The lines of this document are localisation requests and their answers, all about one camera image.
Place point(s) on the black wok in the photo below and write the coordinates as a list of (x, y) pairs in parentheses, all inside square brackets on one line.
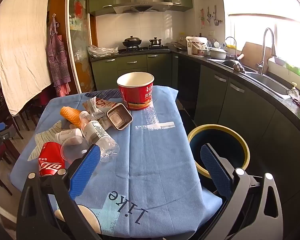
[(132, 42)]

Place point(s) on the glass sliding door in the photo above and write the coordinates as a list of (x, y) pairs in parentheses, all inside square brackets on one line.
[(78, 37)]

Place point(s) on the white hanging sheet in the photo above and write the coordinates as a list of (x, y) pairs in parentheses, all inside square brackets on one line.
[(20, 50)]

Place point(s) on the small dark pot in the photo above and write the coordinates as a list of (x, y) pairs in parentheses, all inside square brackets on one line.
[(155, 42)]

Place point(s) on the red soda can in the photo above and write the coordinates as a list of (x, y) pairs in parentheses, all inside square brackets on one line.
[(50, 160)]

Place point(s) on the blue printed tablecloth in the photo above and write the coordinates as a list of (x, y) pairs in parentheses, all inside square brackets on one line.
[(152, 160)]

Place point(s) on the small thin faucet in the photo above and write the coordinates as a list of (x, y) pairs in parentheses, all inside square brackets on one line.
[(231, 41)]

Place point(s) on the clear plastic bottle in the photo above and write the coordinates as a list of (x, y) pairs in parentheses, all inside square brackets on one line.
[(97, 131)]

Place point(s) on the white plastic bucket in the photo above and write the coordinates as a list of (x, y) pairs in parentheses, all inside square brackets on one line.
[(196, 45)]

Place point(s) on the clear plastic bag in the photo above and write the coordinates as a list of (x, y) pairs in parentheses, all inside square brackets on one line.
[(101, 51)]

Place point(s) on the orange foam net sleeve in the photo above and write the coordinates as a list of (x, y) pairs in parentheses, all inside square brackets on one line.
[(71, 116)]

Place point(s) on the hanging kitchen utensils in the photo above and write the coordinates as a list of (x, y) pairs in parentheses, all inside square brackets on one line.
[(210, 16)]

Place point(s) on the red and white milk carton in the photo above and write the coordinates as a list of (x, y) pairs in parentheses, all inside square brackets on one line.
[(107, 104)]

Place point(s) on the white enamel basin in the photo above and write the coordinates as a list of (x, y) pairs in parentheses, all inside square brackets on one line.
[(218, 53)]

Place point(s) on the red paper noodle bowl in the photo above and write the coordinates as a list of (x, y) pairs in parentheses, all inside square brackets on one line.
[(136, 93)]

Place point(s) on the crumpled silver wrapper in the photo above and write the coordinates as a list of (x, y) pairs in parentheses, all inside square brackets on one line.
[(93, 110)]

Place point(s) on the dark pan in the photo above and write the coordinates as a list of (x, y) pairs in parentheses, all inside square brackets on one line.
[(231, 63)]

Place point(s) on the steel kitchen sink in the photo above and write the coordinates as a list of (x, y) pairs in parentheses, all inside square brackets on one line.
[(270, 82)]

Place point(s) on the tall steel faucet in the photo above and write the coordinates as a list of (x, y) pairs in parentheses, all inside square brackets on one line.
[(263, 52)]

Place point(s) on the wooden cutting board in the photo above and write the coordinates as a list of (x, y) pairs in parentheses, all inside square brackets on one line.
[(251, 55)]

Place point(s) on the yellow rimmed dark bin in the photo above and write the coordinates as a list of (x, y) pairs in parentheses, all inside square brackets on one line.
[(241, 143)]

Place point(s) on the black gas stove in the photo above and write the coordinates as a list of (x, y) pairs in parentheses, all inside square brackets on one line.
[(145, 49)]

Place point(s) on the purple checked apron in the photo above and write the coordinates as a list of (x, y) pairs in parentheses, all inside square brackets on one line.
[(57, 60)]

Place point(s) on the dark wooden chair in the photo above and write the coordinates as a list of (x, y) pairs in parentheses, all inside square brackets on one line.
[(5, 115)]

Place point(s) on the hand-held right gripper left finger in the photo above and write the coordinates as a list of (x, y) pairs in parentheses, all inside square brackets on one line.
[(86, 171)]

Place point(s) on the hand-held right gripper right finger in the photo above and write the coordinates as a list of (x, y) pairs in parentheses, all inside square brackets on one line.
[(215, 172)]

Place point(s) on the small white pill bottle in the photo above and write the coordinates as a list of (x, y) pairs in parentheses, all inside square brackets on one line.
[(67, 134)]

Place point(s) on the clear plastic cup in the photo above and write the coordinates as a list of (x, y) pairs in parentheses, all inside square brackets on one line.
[(73, 148)]

